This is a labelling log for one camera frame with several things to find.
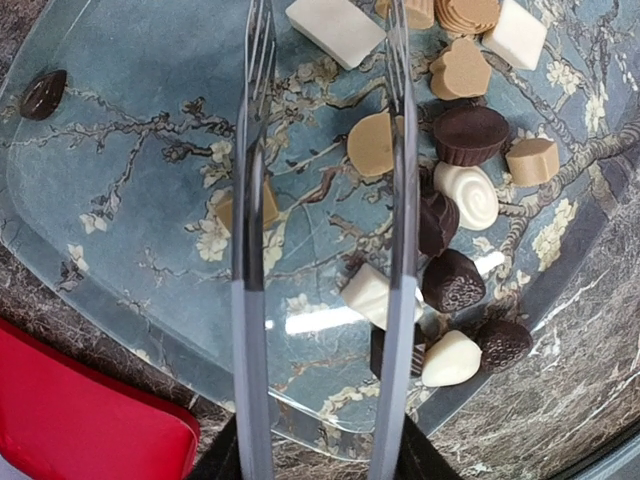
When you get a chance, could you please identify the white swirl chocolate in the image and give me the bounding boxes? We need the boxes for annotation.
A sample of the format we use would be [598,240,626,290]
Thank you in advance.
[433,162,499,231]

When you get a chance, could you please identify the dark cup chocolate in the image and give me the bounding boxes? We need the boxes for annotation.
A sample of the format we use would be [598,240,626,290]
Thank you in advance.
[433,106,509,167]

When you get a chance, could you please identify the dark almond chocolate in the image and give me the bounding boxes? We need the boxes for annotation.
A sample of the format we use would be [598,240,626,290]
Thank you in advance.
[19,69,67,121]

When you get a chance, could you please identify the white rectangular chocolate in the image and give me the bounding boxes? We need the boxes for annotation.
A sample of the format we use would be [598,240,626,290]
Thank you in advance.
[285,0,386,71]

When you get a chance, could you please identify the caramel heart chocolate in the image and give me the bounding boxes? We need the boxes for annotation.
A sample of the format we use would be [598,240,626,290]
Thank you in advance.
[430,38,491,101]

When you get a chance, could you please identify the red tin lid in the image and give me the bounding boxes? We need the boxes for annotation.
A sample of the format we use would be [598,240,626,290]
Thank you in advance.
[1,321,200,479]

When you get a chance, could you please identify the glass floral serving tray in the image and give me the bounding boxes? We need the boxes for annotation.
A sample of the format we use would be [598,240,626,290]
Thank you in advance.
[1,1,639,461]

